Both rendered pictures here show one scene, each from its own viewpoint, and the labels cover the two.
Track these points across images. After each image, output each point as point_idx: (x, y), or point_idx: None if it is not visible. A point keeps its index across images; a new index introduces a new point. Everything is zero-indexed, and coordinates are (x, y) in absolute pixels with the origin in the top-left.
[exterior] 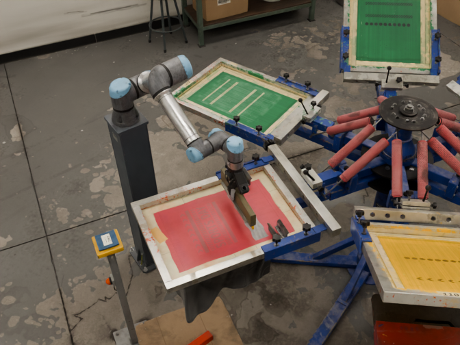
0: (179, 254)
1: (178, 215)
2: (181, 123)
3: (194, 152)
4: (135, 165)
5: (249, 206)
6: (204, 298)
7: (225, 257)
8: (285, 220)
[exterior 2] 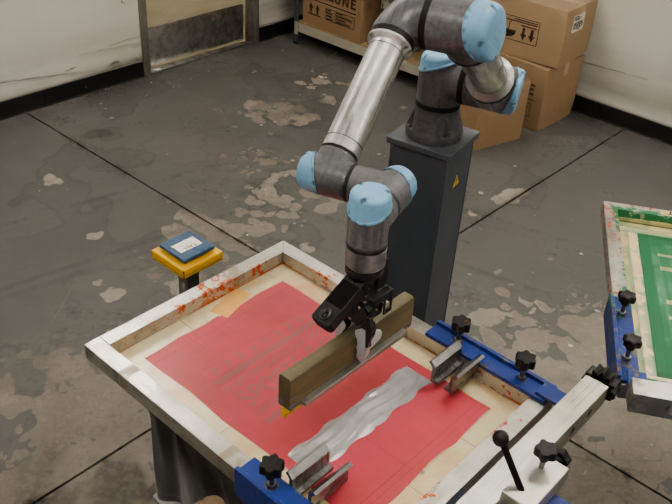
0: (193, 344)
1: (297, 313)
2: (346, 101)
3: (302, 160)
4: (399, 230)
5: (311, 363)
6: (181, 472)
7: (212, 415)
8: (385, 495)
